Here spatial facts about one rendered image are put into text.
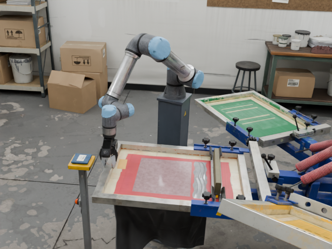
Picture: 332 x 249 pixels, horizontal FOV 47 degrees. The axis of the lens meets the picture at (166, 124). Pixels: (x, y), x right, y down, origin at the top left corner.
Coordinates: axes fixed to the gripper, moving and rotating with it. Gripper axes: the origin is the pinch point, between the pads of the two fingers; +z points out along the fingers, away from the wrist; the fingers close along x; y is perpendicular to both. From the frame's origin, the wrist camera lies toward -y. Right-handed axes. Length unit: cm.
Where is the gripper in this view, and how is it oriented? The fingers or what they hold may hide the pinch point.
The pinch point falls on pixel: (108, 166)
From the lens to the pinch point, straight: 217.8
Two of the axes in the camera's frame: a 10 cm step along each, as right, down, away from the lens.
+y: 0.9, -4.3, 9.0
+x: -9.9, -0.9, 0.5
